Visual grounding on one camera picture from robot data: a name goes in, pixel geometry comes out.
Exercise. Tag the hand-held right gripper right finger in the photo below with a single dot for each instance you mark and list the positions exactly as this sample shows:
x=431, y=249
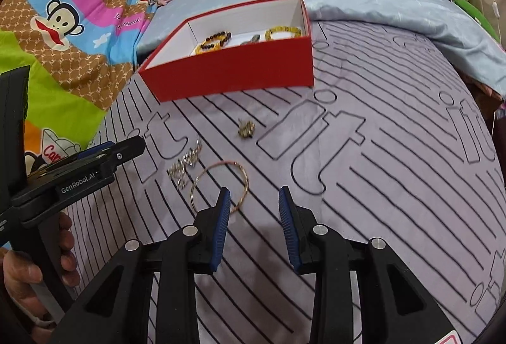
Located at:
x=288, y=233

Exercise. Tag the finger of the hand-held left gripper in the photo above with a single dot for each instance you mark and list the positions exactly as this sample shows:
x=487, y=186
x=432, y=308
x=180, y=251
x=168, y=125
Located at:
x=97, y=150
x=126, y=152

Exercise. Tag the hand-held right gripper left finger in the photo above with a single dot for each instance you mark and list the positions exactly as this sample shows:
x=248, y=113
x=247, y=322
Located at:
x=219, y=233

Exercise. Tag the thin gold bangle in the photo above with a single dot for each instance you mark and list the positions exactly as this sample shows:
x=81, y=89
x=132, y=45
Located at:
x=233, y=162

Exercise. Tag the red cardboard box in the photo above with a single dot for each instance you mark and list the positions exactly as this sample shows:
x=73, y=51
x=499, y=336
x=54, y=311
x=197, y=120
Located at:
x=237, y=71

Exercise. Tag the person's left hand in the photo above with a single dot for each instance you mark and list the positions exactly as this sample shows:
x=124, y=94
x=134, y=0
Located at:
x=19, y=272

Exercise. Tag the silver dangle earrings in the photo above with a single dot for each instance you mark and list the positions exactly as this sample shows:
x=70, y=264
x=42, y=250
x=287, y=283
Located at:
x=185, y=164

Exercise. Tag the colourful monkey printed blanket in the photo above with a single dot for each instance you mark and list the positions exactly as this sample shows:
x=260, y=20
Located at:
x=59, y=71

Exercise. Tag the striped lilac bed sheet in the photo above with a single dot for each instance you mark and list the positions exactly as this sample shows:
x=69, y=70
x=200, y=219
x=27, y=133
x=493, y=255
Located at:
x=375, y=178

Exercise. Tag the small gold brooch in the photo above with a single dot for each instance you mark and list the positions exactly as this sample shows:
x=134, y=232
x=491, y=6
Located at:
x=246, y=129

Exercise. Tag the green plastic object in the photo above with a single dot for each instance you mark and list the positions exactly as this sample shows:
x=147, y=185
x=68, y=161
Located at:
x=474, y=13

